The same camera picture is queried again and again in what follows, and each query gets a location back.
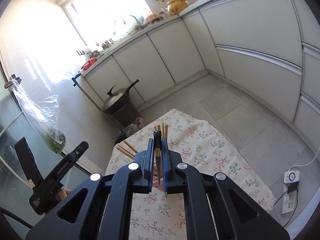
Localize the black chopstick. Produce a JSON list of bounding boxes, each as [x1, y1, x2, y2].
[[153, 131, 162, 180]]

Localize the kitchen faucet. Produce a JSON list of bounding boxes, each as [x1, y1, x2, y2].
[[131, 15, 145, 29]]

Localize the white kitchen cabinets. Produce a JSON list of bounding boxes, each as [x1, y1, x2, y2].
[[84, 0, 319, 144]]

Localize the person's hand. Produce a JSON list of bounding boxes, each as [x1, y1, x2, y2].
[[59, 189, 71, 200]]

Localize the pink perforated utensil holder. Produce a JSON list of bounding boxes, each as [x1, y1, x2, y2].
[[152, 178, 165, 192]]

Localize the floral tablecloth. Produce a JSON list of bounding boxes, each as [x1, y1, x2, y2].
[[98, 109, 289, 239]]

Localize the crumpled plastic bag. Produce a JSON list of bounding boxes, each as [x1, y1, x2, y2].
[[124, 117, 144, 137]]

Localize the dark brown bin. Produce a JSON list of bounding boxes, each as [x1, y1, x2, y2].
[[104, 99, 141, 128]]

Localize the black wok with lid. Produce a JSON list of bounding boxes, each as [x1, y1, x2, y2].
[[103, 79, 139, 114]]

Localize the plastic bag of greens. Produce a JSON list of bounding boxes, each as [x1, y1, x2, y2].
[[5, 75, 66, 154]]

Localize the red basket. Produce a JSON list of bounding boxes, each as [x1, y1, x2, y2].
[[81, 58, 97, 71]]

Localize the white power strip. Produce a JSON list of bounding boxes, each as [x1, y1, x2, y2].
[[281, 170, 300, 214]]

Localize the brown clay pot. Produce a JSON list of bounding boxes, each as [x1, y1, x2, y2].
[[166, 0, 188, 16]]

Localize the black power cable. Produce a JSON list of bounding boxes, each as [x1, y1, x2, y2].
[[273, 183, 300, 229]]

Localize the white power cable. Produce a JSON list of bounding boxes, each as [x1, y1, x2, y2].
[[291, 144, 320, 173]]

